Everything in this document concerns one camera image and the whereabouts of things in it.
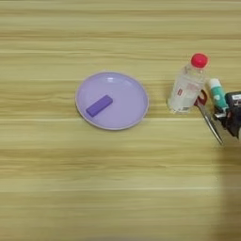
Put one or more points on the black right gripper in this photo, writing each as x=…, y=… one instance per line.
x=233, y=122

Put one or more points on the green white glue stick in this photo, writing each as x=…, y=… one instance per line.
x=218, y=94

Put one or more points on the round purple plate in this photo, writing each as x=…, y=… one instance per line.
x=125, y=103

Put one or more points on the purple rectangular block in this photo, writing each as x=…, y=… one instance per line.
x=99, y=105

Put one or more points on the small black box white label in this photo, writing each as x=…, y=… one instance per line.
x=234, y=99

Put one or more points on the clear bottle red cap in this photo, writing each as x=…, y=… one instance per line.
x=186, y=91

